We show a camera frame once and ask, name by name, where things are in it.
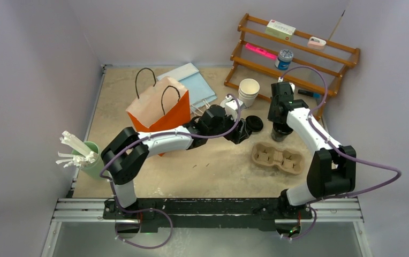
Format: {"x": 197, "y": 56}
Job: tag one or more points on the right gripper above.
{"x": 271, "y": 116}

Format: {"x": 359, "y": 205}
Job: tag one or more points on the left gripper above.
{"x": 241, "y": 134}

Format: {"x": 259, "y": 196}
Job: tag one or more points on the black cup lid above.
{"x": 254, "y": 123}

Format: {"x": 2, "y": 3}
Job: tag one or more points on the black paper cup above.
{"x": 280, "y": 131}

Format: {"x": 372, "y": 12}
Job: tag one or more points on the orange paper bag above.
{"x": 162, "y": 106}

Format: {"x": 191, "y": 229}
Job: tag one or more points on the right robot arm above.
{"x": 330, "y": 173}

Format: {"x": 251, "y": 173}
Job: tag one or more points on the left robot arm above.
{"x": 125, "y": 155}

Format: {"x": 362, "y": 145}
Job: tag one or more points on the black blue marker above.
{"x": 309, "y": 93}

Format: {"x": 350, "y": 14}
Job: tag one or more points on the stacked white paper cups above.
{"x": 248, "y": 91}

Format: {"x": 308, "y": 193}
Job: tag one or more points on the white cup lid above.
{"x": 223, "y": 104}

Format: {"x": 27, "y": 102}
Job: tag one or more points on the blue white round tin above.
{"x": 284, "y": 58}

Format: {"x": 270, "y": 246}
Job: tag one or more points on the pink highlighter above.
{"x": 260, "y": 51}

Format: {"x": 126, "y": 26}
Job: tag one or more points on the pink white tape dispenser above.
{"x": 316, "y": 43}

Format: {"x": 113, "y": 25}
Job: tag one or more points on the white green box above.
{"x": 280, "y": 30}

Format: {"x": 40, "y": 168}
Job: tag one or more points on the light blue paper bag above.
{"x": 200, "y": 92}

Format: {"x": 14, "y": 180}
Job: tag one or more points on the thin wooden stick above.
{"x": 336, "y": 25}

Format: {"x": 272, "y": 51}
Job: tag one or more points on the wooden shelf rack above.
{"x": 331, "y": 89}

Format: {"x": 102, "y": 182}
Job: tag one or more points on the green straw holder cup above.
{"x": 88, "y": 158}

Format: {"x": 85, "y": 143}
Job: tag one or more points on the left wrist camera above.
{"x": 233, "y": 108}

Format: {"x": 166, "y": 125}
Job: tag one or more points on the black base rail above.
{"x": 264, "y": 214}

